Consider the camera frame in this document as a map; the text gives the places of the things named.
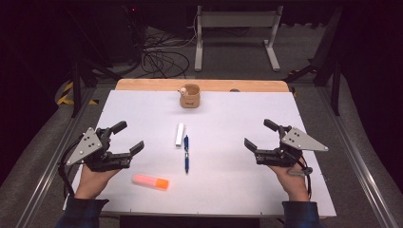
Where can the dark computer box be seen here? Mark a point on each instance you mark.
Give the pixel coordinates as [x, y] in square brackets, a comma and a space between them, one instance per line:
[126, 31]

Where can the wooden pen holder cup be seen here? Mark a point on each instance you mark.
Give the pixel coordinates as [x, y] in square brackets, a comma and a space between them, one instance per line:
[190, 98]

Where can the yellow black hazard tape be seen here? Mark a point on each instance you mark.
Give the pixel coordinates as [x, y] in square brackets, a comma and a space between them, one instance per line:
[65, 98]

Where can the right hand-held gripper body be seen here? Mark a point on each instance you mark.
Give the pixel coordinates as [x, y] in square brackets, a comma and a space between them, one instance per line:
[299, 141]

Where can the black angled stand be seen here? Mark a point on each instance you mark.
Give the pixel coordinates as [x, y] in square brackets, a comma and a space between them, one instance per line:
[335, 82]

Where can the aluminium floor rail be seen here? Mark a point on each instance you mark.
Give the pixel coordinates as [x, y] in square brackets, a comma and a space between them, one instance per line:
[50, 171]
[361, 177]

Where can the white table cover sheet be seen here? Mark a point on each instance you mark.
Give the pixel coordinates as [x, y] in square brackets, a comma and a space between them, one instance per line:
[221, 126]

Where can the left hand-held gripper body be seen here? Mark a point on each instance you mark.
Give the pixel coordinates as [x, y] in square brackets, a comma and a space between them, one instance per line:
[85, 147]

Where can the black tripod stand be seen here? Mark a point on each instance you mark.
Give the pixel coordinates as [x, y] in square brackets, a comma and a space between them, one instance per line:
[76, 88]

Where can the person's left hand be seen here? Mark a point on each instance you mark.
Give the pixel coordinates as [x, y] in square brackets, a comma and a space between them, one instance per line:
[93, 183]

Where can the blue pen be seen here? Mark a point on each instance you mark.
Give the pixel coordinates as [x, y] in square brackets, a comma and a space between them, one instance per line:
[186, 155]

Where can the orange highlighter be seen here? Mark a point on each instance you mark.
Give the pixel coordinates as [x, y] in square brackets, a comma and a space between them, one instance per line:
[150, 182]

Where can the grey metal stand frame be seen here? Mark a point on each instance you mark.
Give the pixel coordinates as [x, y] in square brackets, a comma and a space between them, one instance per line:
[237, 19]

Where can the person's right hand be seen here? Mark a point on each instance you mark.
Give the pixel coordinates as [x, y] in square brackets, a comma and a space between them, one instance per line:
[294, 182]

